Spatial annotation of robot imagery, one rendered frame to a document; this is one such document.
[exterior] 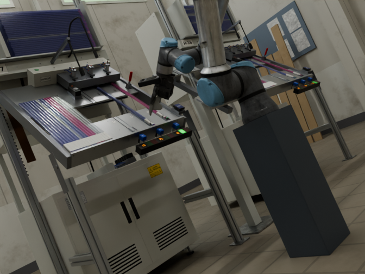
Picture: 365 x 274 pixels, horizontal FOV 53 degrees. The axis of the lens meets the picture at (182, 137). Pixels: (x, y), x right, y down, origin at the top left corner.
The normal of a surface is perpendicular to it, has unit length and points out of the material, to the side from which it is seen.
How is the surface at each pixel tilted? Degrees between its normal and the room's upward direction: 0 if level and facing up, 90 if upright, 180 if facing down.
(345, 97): 90
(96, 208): 90
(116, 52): 90
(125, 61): 90
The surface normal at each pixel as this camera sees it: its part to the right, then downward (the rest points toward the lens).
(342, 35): -0.71, 0.27
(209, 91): -0.78, 0.44
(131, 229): 0.58, -0.31
